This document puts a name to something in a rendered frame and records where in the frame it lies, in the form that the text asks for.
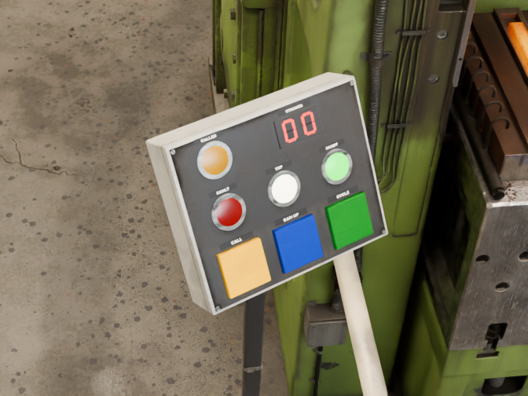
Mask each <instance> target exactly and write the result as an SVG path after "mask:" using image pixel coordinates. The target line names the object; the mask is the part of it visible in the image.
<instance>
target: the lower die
mask: <svg viewBox="0 0 528 396"><path fill-rule="evenodd" d="M502 13H518V15H519V18H520V20H521V21H522V22H523V23H524V25H525V27H526V29H527V31H528V10H520V8H519V7H517V8H499V9H493V12H492V13H473V17H472V21H471V27H470V32H471V38H470V39H468V40H467V41H468V42H474V43H475V44H476V46H477V51H476V53H473V50H474V46H472V45H466V50H465V53H464V59H463V64H462V67H461V71H460V78H461V74H462V71H463V66H464V62H465V61H466V60H467V59H468V58H469V57H471V56H480V57H481V58H482V59H483V65H482V68H479V64H480V60H478V59H472V60H470V61H469V62H468V63H467V68H466V72H465V76H464V81H463V83H464V91H465V93H466V94H467V91H468V84H469V80H470V78H471V75H472V74H473V73H474V72H476V71H478V70H485V71H487V72H489V81H488V82H486V74H483V73H481V74H477V75H476V76H475V77H474V78H473V82H472V86H471V92H470V95H469V98H470V105H471V107H472V108H473V105H474V102H475V96H476V93H477V91H478V89H479V88H480V87H482V86H485V85H492V86H494V87H495V88H496V91H497V92H496V96H495V97H494V98H492V94H493V90H492V89H490V88H488V89H484V90H482V91H481V92H480V94H479V98H478V104H477V107H476V110H475V113H476V115H475V117H476V119H477V122H478V124H479V121H480V118H481V114H482V110H483V107H484V105H485V104H486V103H488V102H490V101H500V102H501V103H502V104H503V106H504V107H503V111H502V112H499V108H500V105H498V104H491V105H490V106H488V107H487V109H486V114H485V117H484V120H483V124H482V135H483V137H484V139H485V141H486V136H487V133H488V129H489V126H490V123H491V121H492V120H493V119H495V118H497V117H499V116H505V117H508V118H509V119H510V127H509V128H508V129H505V127H506V124H507V122H506V121H505V120H498V121H496V122H495V123H494V125H493V129H492V132H491V135H490V138H489V152H490V154H491V156H492V158H493V161H494V163H495V166H496V168H497V171H498V173H499V175H500V179H501V181H509V180H521V179H528V67H527V66H526V63H525V61H524V60H523V57H522V55H521V53H520V52H519V49H518V47H517V45H516V44H515V40H514V39H513V37H512V34H511V32H510V31H509V29H508V26H507V24H506V23H505V21H504V18H503V17H502V15H501V14H502Z"/></svg>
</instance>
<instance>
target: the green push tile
mask: <svg viewBox="0 0 528 396"><path fill-rule="evenodd" d="M324 209H325V212H326V215H327V219H328V225H329V229H330V233H331V236H332V242H333V245H334V248H335V249H336V250H338V249H340V248H343V247H345V246H347V245H348V244H352V243H353V242H355V241H357V240H360V239H362V238H364V237H366V236H368V235H371V234H373V229H372V223H371V218H370V215H369V209H368V204H367V201H366V197H365V193H364V192H358V193H356V194H354V195H352V196H349V197H347V198H345V199H343V200H340V201H338V202H336V203H333V204H331V205H329V206H327V207H325V208H324Z"/></svg>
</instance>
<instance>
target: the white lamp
mask: <svg viewBox="0 0 528 396"><path fill-rule="evenodd" d="M296 191H297V184H296V181H295V179H294V178H293V177H292V176H290V175H281V176H280V177H279V178H277V179H276V181H275V182H274V183H273V189H272V192H273V197H274V198H275V200H277V201H278V202H280V203H287V202H288V201H290V200H292V199H293V197H294V196H295V194H296Z"/></svg>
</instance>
